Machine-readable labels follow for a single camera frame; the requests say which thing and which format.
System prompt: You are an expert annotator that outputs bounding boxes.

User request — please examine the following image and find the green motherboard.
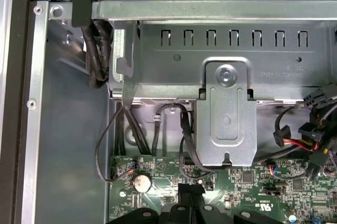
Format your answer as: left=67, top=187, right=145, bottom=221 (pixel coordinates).
left=107, top=155, right=337, bottom=224

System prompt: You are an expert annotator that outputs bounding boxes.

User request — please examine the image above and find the black flat data cable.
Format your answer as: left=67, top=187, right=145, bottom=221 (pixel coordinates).
left=179, top=109, right=215, bottom=180

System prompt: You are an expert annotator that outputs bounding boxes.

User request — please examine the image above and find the metal cage bracket plate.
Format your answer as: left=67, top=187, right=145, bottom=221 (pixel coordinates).
left=196, top=57, right=257, bottom=168

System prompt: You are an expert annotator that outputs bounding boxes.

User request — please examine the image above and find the round coin battery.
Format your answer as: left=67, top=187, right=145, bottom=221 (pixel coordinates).
left=133, top=172, right=153, bottom=193

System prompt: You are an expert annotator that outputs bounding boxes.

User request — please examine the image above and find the black cable bundle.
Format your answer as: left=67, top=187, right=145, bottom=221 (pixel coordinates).
left=81, top=20, right=111, bottom=89

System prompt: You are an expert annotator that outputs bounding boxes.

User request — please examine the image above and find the thin black wire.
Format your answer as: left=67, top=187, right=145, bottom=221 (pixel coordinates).
left=95, top=107, right=127, bottom=182

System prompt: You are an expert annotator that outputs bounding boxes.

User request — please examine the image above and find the black power cable harness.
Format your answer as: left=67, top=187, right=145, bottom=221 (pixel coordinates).
left=254, top=83, right=337, bottom=181

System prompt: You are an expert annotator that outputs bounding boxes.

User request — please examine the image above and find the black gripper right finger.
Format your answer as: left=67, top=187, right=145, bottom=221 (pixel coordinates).
left=192, top=184, right=269, bottom=224

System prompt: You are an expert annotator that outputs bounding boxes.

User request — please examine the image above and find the metal drive cage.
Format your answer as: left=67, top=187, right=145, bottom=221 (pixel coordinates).
left=91, top=0, right=337, bottom=104

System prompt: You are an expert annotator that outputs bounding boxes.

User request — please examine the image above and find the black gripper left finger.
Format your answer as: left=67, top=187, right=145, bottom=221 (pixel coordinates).
left=107, top=184, right=194, bottom=224

